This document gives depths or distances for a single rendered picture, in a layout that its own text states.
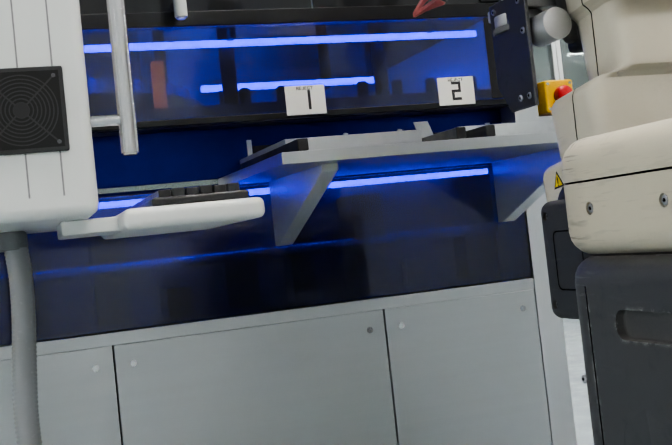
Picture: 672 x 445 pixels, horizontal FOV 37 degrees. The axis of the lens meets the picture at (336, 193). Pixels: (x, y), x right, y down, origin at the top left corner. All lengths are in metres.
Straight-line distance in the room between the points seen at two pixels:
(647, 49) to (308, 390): 1.03
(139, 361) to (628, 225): 1.19
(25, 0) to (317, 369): 0.98
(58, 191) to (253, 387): 0.76
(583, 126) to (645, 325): 0.40
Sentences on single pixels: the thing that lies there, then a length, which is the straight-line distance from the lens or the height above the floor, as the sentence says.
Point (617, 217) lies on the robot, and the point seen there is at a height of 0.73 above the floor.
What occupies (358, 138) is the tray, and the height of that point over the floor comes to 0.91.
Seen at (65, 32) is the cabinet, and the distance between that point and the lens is 1.45.
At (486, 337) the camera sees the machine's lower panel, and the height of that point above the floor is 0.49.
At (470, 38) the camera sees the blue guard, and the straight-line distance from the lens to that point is 2.25.
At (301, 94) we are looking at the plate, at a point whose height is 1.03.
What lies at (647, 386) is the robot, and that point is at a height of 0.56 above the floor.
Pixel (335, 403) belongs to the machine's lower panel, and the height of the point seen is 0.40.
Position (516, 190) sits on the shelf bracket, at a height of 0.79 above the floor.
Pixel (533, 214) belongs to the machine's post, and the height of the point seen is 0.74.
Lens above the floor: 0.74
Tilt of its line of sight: 2 degrees up
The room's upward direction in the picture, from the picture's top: 6 degrees counter-clockwise
